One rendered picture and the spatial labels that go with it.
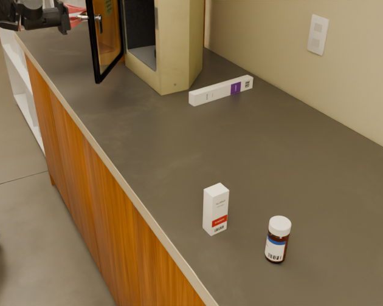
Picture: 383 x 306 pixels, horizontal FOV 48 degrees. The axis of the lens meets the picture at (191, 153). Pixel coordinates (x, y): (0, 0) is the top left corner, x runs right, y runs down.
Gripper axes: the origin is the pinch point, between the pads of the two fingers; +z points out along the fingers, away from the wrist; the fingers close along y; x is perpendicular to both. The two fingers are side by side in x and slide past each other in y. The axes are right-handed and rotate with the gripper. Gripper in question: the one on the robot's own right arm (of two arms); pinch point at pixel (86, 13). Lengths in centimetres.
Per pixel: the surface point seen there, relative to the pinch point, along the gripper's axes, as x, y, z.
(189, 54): -17.4, -13.3, 28.6
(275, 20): -22, -5, 61
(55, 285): 5, -120, -28
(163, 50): -17.6, -10.2, 18.9
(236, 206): -79, -26, 6
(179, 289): -81, -44, -9
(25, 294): 6, -120, -42
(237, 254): -92, -26, -2
